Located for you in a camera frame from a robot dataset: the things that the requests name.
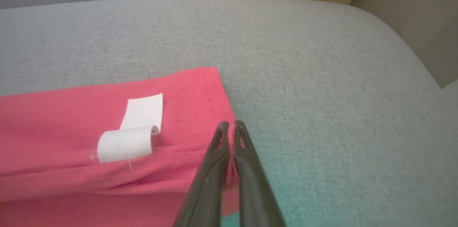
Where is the large grey sofa seat cushion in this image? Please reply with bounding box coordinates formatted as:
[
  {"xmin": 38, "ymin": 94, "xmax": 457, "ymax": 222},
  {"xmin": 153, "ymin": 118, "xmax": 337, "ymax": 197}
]
[{"xmin": 0, "ymin": 0, "xmax": 458, "ymax": 227}]

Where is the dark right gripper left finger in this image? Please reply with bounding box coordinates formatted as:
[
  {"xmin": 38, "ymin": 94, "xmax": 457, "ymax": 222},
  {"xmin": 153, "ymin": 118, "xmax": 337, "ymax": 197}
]
[{"xmin": 173, "ymin": 121, "xmax": 230, "ymax": 227}]

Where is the red basketball jersey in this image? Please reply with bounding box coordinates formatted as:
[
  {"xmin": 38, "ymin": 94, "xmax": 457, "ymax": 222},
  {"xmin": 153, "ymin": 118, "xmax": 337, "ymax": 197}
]
[{"xmin": 0, "ymin": 66, "xmax": 240, "ymax": 227}]

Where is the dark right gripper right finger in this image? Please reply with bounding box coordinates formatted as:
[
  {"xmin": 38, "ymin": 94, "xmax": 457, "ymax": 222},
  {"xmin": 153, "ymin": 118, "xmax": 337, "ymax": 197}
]
[{"xmin": 233, "ymin": 120, "xmax": 287, "ymax": 227}]

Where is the white garment care label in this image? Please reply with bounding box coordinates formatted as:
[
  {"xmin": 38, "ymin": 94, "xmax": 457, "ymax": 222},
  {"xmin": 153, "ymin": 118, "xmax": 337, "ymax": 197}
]
[{"xmin": 96, "ymin": 93, "xmax": 164, "ymax": 164}]

